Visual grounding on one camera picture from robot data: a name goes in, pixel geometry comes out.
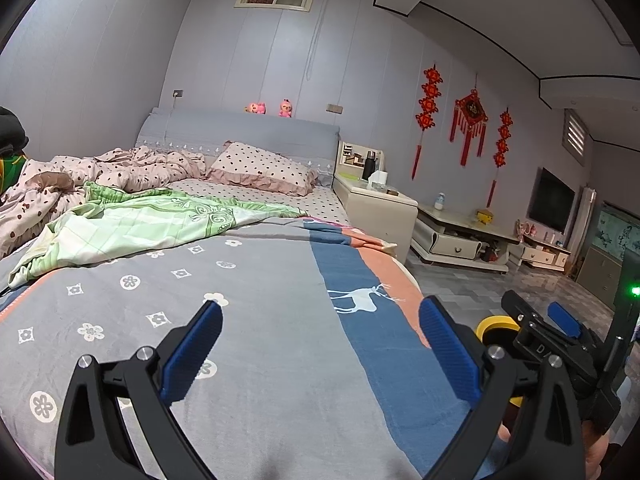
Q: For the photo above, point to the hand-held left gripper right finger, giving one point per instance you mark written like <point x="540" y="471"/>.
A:
<point x="450" y="350"/>

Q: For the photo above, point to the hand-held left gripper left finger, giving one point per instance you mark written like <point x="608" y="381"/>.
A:
<point x="192" y="350"/>

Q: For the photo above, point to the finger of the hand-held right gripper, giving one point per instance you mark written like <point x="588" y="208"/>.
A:
<point x="565" y="321"/>
<point x="520" y="317"/>

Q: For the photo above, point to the yellow rimmed trash bin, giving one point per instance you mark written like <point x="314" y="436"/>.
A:
<point x="492" y="324"/>

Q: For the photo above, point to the person's right hand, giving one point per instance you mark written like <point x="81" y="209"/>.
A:
<point x="595" y="452"/>

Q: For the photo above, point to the grey cabinet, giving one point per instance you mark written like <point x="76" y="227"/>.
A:
<point x="600" y="275"/>

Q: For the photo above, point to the grey blue orange deer blanket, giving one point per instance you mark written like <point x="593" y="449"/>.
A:
<point x="250" y="335"/>

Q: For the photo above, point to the cream television stand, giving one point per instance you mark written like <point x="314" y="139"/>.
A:
<point x="545" y="255"/>

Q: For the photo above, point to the pink ornament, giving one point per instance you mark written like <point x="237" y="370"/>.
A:
<point x="526" y="230"/>

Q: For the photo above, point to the white standing air conditioner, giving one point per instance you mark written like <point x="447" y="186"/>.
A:
<point x="584" y="230"/>

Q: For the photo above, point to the cream coffee table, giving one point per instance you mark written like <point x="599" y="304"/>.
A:
<point x="460" y="240"/>

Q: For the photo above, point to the fish tank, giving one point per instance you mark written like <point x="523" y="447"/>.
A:
<point x="617" y="232"/>

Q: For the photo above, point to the yellow box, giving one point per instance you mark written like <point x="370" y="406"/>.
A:
<point x="483" y="216"/>

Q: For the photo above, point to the green patterned quilt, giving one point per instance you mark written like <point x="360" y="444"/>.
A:
<point x="150" y="225"/>

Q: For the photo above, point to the baby bottle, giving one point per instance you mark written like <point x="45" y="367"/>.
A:
<point x="439" y="201"/>

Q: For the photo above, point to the cream nightstand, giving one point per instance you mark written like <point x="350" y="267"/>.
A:
<point x="380" y="215"/>

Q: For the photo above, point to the long red knot decoration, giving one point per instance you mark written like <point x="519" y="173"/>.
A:
<point x="501" y="145"/>
<point x="430" y="105"/>

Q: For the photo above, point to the dotted bed sheet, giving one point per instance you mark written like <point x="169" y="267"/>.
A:
<point x="300" y="202"/>

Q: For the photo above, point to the louvred vent window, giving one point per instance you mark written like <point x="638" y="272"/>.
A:
<point x="575" y="137"/>

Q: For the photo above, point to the white tissue box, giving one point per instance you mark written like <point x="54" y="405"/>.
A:
<point x="378" y="180"/>

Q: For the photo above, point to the pink dotted quilt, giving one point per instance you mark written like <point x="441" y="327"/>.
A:
<point x="125" y="170"/>

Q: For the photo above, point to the pink dotted pillow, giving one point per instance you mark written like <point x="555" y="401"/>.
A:
<point x="260" y="167"/>

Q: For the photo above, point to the black thermos bottle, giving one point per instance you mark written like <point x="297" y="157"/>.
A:
<point x="369" y="165"/>

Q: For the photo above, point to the red diamond knot decoration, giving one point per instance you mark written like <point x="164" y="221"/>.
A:
<point x="470" y="110"/>

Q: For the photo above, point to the wooden desktop organizer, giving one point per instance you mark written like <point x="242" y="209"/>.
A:
<point x="350" y="157"/>

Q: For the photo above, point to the grey upholstered bed headboard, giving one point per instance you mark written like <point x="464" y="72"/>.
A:
<point x="225" y="132"/>

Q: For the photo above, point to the pink plush toy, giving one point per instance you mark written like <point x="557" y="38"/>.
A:
<point x="285" y="108"/>
<point x="255" y="108"/>

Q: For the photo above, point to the black folded clothing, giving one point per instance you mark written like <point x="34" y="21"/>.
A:
<point x="10" y="130"/>

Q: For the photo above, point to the wall mounted television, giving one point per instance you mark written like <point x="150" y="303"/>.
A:
<point x="550" y="200"/>

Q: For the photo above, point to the wall switch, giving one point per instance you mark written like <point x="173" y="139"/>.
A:
<point x="336" y="108"/>

